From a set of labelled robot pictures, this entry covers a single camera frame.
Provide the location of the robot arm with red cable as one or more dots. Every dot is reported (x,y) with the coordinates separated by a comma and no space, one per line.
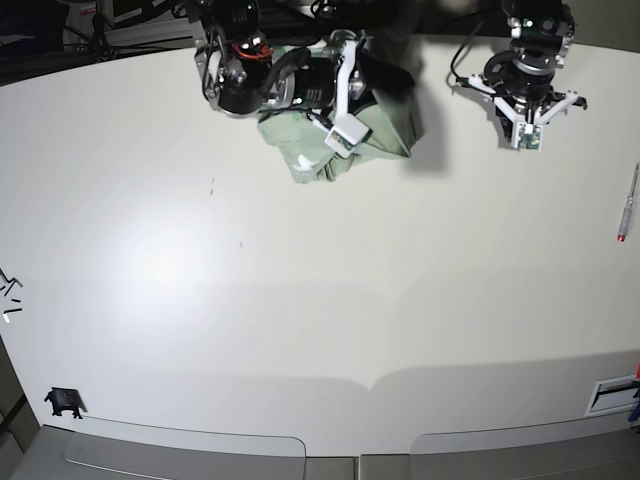
(242,69)

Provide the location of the black clamp bracket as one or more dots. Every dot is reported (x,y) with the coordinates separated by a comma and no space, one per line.
(62,400)

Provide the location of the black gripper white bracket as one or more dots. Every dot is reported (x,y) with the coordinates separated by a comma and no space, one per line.
(324,78)

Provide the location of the light green T-shirt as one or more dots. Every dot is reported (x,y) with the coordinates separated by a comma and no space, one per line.
(387,108)

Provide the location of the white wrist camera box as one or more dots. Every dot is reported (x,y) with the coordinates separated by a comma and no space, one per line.
(528,136)
(346,134)

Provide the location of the red blue tool handles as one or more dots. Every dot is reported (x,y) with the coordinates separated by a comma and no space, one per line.
(635,414)

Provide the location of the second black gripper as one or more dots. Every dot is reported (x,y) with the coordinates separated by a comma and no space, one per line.
(519,86)

